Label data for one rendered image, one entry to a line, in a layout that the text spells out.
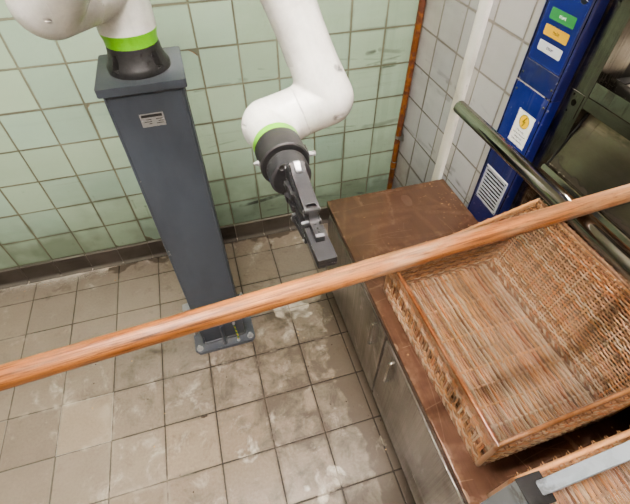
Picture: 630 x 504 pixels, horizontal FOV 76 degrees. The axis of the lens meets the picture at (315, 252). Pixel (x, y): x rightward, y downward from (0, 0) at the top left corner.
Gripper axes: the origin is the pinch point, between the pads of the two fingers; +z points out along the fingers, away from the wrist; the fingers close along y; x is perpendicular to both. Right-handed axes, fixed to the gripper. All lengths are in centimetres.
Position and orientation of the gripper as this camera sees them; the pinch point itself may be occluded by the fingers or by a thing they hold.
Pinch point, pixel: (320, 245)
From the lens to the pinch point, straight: 59.7
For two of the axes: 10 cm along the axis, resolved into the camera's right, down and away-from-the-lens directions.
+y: 0.0, 6.7, 7.5
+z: 2.9, 7.1, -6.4
